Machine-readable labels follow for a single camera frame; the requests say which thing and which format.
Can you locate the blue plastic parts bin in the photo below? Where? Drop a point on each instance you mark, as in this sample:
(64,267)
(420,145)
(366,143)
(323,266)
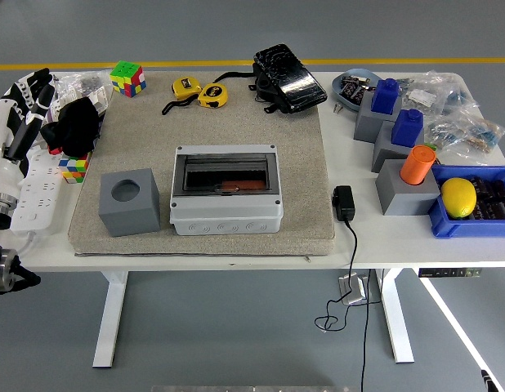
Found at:
(469,228)

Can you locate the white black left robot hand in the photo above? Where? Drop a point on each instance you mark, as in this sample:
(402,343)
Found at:
(3,171)

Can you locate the blue square battery block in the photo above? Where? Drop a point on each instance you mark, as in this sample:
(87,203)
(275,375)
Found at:
(385,96)
(407,128)

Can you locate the white table leg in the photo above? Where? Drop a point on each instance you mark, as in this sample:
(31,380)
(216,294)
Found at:
(395,318)
(109,318)

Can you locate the orange cylinder battery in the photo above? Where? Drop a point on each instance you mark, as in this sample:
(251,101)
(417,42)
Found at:
(244,185)
(416,165)

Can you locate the white power strip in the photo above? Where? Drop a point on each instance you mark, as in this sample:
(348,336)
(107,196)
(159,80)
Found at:
(40,196)

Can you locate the black table control panel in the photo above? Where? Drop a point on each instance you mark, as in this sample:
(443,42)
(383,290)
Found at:
(448,273)

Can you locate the clear bag white sockets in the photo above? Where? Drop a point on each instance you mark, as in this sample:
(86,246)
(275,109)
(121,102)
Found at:
(99,100)

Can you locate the black printed capacitor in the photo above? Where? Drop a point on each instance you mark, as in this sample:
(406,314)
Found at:
(346,85)
(357,94)

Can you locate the small green object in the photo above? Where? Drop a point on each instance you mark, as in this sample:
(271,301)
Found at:
(431,146)

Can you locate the silver metal floor bracket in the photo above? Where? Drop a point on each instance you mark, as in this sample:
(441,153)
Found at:
(354,292)

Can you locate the blue-grey shallow dish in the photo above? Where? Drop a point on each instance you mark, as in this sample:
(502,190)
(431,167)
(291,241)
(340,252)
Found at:
(337,90)

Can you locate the clear bag dark screws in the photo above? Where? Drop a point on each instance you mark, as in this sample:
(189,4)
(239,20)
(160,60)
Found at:
(89,81)

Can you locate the clear bag dark components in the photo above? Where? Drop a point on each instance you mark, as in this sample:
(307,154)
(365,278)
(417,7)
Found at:
(444,132)

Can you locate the black cloth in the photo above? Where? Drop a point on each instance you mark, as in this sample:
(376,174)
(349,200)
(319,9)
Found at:
(77,126)

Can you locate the clear bag blue components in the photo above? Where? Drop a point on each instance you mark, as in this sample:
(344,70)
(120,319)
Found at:
(461,100)

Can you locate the multicoloured puzzle cube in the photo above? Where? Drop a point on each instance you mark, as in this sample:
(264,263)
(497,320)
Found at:
(128,79)
(74,169)

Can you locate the clear bag white connectors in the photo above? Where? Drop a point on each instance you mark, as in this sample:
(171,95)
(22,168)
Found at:
(422,97)

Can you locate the grey-brown fabric mat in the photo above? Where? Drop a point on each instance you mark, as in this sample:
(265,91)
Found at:
(301,163)

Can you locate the black power adapter plug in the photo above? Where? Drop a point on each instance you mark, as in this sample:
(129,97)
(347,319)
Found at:
(343,204)

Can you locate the smoky transparent box lid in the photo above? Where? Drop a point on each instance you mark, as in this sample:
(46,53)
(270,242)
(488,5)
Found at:
(228,163)

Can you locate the grey plastic junction box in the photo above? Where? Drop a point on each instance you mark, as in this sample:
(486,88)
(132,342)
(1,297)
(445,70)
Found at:
(228,216)

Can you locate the black cylindrical capacitor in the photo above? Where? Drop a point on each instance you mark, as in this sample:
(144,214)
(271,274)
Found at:
(493,211)
(501,191)
(482,188)

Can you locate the clear bag brown components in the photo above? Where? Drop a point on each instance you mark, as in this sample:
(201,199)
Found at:
(483,136)

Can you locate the grey cube battery holder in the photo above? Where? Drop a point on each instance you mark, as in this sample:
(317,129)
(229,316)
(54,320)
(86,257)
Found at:
(385,155)
(130,216)
(367,124)
(403,198)

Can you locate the yellow tape measure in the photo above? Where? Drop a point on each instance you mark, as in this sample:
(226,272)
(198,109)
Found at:
(186,87)
(213,96)

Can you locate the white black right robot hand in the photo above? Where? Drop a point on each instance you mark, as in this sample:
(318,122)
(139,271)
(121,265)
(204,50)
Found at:
(489,384)

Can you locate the black glossy pouch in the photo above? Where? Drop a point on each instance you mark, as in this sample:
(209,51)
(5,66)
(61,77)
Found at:
(297,85)

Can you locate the yellow lemon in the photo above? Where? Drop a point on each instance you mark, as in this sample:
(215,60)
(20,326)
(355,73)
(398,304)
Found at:
(458,197)

